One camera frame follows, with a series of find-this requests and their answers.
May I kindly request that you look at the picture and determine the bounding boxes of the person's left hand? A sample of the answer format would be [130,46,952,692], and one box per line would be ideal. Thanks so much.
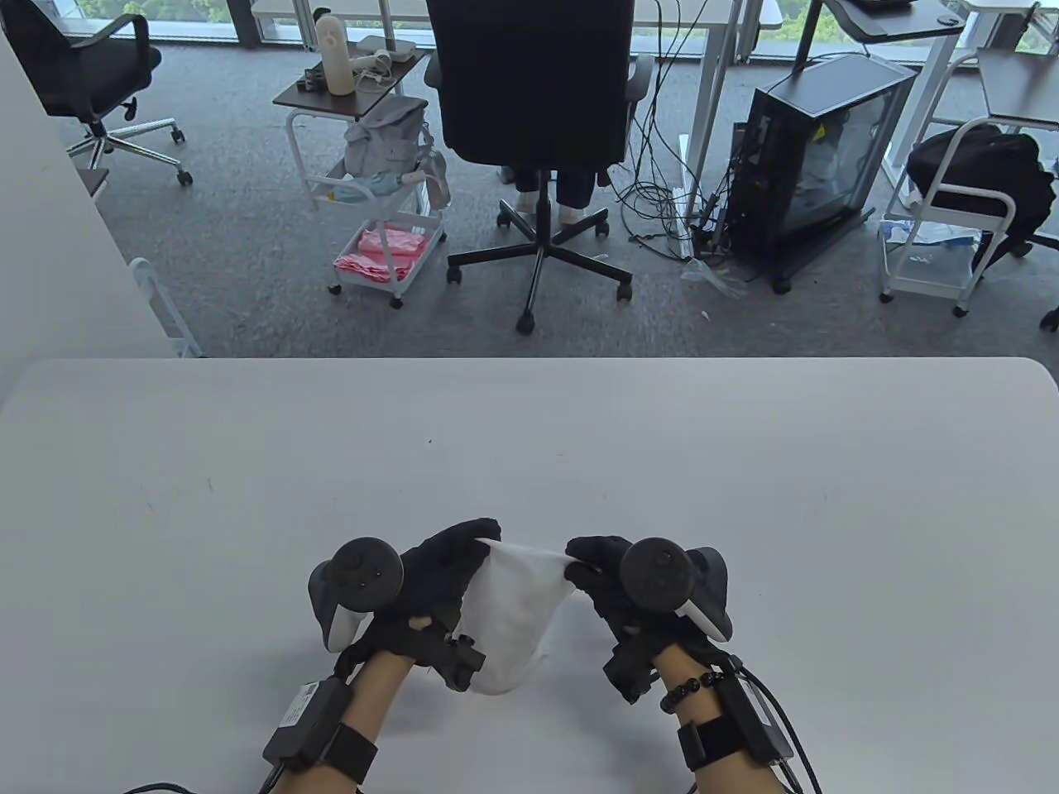
[335,519,503,672]

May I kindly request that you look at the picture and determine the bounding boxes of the person's right hand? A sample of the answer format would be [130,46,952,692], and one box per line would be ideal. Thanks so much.
[565,536,722,662]

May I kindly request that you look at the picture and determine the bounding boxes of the white cloth drawstring bag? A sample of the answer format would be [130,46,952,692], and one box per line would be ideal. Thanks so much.
[453,539,576,696]

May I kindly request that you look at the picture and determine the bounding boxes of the person's right forearm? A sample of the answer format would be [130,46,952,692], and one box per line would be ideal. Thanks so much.
[654,643,787,794]

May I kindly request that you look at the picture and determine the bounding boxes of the person's left forearm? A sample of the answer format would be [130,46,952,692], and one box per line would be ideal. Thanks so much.
[273,649,419,794]

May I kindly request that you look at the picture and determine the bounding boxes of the black forearm sensor box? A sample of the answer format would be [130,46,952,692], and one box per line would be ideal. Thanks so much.
[263,678,352,770]
[713,653,793,766]

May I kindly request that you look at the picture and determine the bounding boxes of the clear plastic bag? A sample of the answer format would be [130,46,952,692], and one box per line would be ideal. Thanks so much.
[680,255,750,300]

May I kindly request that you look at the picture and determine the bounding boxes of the black bag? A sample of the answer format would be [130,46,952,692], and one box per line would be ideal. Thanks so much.
[906,124,1058,253]

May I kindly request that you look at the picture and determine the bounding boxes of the black grey hand controller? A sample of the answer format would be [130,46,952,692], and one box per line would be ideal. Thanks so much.
[308,538,405,653]
[621,538,734,642]

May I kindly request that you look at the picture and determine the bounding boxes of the pink folded cloths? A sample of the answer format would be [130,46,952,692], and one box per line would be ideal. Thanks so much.
[333,227,431,285]

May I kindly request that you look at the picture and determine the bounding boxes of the light blue pouch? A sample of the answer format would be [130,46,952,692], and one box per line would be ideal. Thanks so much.
[319,170,400,208]

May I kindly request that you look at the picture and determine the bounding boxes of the grey backpack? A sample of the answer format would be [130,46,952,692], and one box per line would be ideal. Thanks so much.
[343,94,433,179]

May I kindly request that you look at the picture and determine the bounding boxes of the clear blue plastic packets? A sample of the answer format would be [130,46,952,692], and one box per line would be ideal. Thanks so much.
[879,219,981,249]

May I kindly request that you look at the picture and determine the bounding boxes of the black computer tower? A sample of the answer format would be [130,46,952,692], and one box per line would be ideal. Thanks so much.
[725,54,921,294]

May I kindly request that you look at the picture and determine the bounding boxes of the black high-back office chair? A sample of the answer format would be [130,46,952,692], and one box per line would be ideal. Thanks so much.
[424,0,656,336]

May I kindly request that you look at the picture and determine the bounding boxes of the white cart with dark top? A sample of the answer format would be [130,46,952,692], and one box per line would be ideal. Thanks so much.
[273,48,452,311]
[879,48,1059,319]

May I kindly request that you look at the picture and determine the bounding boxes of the cream cylindrical bottle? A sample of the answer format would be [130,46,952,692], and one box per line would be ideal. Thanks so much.
[314,14,351,97]

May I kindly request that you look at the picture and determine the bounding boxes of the white flat box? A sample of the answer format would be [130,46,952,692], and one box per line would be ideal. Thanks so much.
[357,35,419,64]

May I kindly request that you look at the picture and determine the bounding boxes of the black monitor stand table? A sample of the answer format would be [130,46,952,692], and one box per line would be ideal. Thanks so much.
[793,0,967,79]

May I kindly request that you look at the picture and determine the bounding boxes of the black mesh office chair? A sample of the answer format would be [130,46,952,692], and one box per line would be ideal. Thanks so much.
[0,0,194,187]

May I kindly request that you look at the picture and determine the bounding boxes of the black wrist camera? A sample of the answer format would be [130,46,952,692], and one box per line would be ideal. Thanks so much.
[602,641,663,706]
[430,633,486,694]

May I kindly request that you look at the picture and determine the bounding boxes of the black bead bracelet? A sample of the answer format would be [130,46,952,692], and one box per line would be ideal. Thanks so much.
[659,672,726,717]

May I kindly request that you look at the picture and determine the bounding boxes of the black forearm strap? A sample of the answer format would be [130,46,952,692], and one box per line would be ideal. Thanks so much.
[327,724,380,782]
[677,713,750,772]

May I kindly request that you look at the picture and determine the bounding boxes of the black sensor cable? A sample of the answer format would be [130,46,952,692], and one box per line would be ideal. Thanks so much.
[728,653,824,794]

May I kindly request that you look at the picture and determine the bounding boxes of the tangle of black cables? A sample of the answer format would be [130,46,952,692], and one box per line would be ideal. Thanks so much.
[616,0,733,257]

